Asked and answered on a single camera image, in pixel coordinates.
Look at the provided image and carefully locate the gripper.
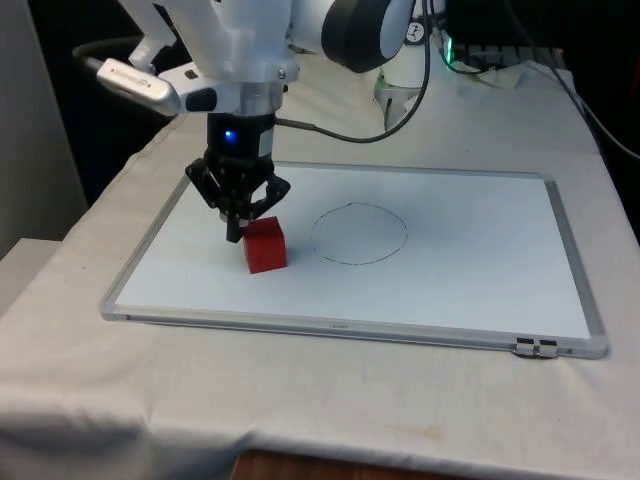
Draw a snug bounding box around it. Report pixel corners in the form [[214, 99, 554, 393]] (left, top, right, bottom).
[[184, 112, 293, 245]]

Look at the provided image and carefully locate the red cube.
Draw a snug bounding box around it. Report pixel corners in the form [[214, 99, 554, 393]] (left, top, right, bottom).
[[242, 215, 289, 275]]

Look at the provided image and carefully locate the whiteboard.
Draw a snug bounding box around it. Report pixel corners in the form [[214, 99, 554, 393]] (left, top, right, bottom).
[[99, 160, 611, 361]]

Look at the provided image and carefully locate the black cable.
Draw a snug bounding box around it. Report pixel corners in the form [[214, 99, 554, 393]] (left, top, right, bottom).
[[539, 47, 640, 154], [273, 0, 437, 144]]

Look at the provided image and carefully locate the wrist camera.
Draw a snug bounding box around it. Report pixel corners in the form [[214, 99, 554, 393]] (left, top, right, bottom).
[[96, 57, 220, 118]]

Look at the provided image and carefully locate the grey cable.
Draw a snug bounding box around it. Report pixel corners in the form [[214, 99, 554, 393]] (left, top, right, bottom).
[[72, 41, 151, 72]]

